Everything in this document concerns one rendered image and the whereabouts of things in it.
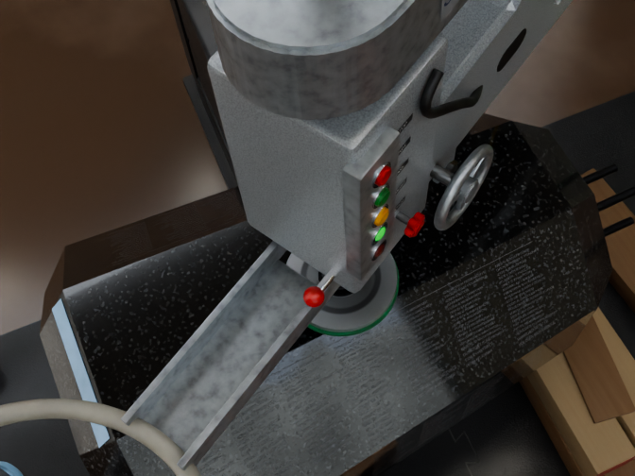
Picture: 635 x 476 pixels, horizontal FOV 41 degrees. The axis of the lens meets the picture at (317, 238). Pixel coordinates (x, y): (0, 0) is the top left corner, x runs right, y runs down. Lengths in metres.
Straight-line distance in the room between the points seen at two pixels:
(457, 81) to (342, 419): 0.76
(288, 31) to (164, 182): 1.94
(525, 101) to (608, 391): 1.06
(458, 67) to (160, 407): 0.67
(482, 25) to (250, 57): 0.47
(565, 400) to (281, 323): 1.06
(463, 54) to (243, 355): 0.56
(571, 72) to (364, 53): 2.17
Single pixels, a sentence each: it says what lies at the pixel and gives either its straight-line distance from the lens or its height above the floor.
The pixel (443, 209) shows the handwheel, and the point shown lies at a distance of 1.26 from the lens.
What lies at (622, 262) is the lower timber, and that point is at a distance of 2.55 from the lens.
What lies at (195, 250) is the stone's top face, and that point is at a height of 0.80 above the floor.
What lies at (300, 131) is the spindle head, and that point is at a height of 1.50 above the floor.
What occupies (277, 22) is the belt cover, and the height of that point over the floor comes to 1.67.
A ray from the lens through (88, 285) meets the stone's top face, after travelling 1.73.
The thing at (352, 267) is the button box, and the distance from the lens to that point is 1.18.
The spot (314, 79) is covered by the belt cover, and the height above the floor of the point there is 1.63.
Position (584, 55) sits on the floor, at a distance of 3.04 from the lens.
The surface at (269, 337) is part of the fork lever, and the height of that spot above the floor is 1.05.
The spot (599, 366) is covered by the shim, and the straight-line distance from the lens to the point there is 2.28.
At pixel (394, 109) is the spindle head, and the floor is 1.51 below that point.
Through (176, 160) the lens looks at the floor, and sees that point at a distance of 2.78.
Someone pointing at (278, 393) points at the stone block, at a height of 0.76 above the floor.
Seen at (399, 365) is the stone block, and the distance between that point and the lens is 1.69.
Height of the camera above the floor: 2.31
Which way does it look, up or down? 63 degrees down
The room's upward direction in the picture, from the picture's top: 6 degrees counter-clockwise
